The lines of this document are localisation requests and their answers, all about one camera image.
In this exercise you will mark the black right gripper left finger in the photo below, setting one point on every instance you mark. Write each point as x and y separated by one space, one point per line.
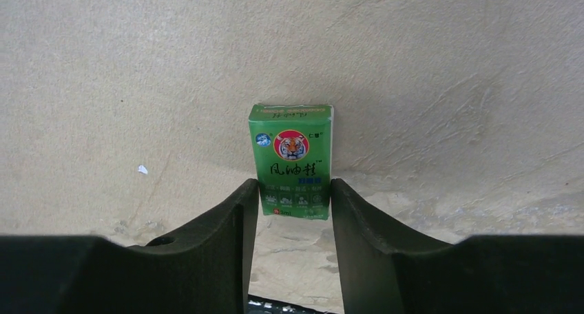
203 266

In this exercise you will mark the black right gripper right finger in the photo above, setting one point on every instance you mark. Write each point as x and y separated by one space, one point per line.
388 267

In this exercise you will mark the green small medicine box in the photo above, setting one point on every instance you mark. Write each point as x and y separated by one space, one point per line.
292 148

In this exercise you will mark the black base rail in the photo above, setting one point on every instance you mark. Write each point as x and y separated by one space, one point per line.
261 305

